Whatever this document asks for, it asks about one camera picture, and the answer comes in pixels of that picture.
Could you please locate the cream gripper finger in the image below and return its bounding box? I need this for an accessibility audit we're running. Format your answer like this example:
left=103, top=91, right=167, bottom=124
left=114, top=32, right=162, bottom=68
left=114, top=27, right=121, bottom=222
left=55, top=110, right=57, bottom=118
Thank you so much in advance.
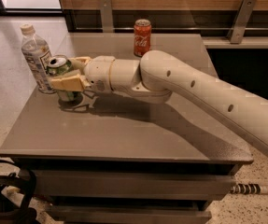
left=69, top=56, right=92, bottom=74
left=50, top=74, right=91, bottom=91

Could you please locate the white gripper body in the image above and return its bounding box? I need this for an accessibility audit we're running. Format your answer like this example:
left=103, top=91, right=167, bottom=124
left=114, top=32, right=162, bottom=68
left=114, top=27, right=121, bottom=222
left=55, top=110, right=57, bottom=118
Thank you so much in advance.
left=84, top=56, right=116, bottom=93

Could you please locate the green soda can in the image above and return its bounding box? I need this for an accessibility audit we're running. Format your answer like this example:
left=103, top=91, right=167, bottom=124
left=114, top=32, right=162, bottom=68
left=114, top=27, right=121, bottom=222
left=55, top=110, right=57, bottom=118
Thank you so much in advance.
left=47, top=55, right=79, bottom=102

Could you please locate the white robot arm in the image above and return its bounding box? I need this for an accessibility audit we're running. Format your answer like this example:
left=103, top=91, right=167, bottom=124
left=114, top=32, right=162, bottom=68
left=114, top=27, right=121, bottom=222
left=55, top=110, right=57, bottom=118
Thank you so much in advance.
left=47, top=50, right=268, bottom=156

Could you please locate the clear plastic water bottle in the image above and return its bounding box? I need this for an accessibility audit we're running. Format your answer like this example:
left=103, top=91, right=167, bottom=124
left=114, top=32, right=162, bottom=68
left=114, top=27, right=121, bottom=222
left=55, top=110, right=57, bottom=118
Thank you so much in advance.
left=21, top=24, right=55, bottom=94

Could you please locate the red Coca-Cola can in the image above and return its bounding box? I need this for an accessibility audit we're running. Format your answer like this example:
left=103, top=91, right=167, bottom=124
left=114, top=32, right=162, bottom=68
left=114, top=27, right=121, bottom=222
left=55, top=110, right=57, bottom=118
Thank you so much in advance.
left=134, top=19, right=152, bottom=57

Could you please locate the left metal bracket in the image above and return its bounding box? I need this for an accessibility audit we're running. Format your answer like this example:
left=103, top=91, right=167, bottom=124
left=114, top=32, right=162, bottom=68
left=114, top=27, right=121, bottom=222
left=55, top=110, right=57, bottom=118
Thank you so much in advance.
left=99, top=0, right=114, bottom=33

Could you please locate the metal bracket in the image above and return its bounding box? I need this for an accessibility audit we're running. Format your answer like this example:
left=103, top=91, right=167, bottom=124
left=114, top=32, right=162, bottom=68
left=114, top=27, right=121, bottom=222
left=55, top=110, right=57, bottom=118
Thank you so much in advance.
left=99, top=0, right=114, bottom=33
left=227, top=0, right=257, bottom=44

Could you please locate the black chair with straps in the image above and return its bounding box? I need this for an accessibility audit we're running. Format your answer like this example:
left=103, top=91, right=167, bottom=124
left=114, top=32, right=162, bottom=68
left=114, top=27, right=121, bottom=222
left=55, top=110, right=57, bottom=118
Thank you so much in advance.
left=0, top=133, right=41, bottom=224

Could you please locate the right metal bracket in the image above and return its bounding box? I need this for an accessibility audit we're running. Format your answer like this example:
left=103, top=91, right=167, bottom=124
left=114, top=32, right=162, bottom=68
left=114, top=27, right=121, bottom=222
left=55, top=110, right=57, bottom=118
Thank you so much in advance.
left=227, top=0, right=257, bottom=44

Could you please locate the black and white striped handle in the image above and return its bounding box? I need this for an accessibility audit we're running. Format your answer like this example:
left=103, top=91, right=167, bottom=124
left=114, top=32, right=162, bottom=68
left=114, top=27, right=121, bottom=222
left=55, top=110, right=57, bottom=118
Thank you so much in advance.
left=230, top=183, right=268, bottom=195

